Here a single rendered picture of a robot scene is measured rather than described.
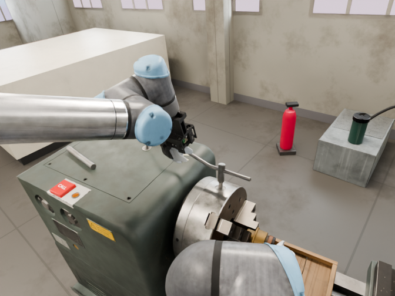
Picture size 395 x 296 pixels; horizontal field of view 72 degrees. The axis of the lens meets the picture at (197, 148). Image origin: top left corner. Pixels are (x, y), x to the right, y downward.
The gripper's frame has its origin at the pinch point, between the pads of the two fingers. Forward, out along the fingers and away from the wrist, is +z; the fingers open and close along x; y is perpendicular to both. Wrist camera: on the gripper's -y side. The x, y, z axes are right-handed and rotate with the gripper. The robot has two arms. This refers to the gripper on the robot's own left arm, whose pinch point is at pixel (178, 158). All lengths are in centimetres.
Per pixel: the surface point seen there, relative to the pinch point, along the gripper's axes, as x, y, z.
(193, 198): -7.4, 8.0, 7.7
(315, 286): -5, 48, 44
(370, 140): 175, 62, 139
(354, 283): 3, 59, 48
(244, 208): 3.6, 19.4, 23.3
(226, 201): -4.4, 18.1, 8.0
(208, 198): -5.6, 12.6, 7.7
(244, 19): 298, -108, 84
